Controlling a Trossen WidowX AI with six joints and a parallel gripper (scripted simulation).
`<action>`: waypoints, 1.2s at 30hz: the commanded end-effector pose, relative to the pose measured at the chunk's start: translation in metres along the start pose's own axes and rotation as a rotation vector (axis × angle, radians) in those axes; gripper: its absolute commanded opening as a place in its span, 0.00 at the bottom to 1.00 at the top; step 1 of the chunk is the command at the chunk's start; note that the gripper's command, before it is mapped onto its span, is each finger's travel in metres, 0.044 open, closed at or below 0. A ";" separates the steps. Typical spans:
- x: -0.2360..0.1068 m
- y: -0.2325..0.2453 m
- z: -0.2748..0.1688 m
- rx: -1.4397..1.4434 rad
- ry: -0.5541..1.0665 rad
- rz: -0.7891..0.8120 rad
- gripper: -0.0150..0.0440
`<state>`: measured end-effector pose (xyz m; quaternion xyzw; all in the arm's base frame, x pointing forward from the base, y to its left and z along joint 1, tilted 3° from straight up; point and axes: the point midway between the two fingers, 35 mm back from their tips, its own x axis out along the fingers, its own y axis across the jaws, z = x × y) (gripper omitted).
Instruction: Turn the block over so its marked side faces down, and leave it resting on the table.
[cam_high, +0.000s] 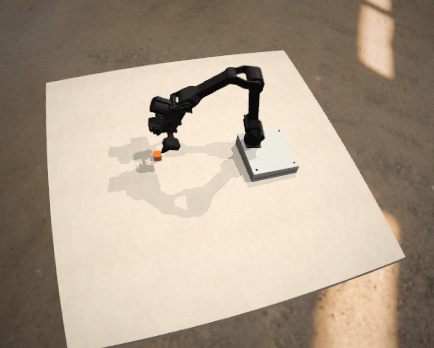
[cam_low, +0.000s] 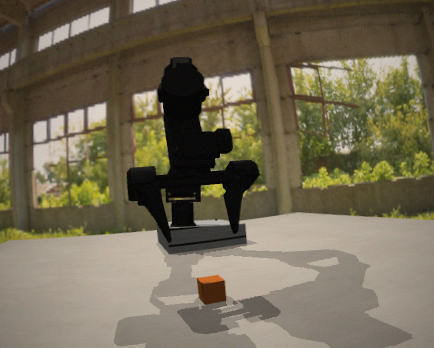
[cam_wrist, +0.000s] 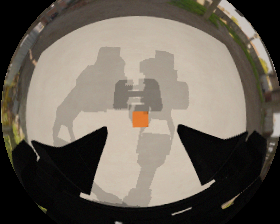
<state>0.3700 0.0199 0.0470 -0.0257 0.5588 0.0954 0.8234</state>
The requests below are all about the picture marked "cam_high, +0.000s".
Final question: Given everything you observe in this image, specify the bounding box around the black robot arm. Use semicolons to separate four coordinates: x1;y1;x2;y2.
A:
148;65;266;148

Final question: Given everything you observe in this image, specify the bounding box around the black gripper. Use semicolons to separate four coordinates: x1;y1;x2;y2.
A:
155;113;182;153

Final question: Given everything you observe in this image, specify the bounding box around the orange block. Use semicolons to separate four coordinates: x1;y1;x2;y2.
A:
153;150;161;162

